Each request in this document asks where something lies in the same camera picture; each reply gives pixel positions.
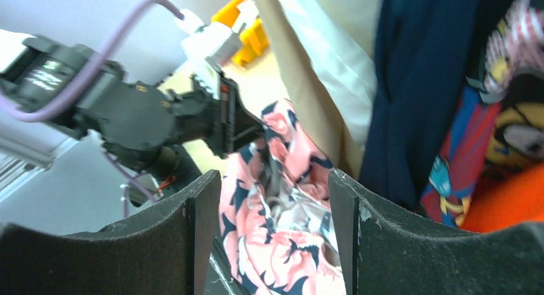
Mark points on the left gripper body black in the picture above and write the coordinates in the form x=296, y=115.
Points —
x=197, y=115

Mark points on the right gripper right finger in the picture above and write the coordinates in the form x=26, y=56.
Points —
x=386, y=249

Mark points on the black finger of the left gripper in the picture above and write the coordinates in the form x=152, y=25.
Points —
x=239, y=126

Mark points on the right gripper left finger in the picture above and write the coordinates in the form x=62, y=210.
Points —
x=164, y=249

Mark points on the pink shark print shorts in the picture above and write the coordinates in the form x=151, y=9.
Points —
x=274, y=212

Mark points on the white shorts on hanger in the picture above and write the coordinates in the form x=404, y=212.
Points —
x=342, y=65

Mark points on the orange shorts on hanger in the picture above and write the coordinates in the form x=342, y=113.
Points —
x=503, y=199

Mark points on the beige shorts on hanger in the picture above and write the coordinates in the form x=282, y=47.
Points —
x=313, y=105

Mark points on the patterned shorts on hanger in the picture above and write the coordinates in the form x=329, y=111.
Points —
x=499, y=120

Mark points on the navy shorts on hanger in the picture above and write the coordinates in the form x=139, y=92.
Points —
x=422, y=48

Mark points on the yellow plastic bin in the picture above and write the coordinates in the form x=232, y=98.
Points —
x=242, y=16

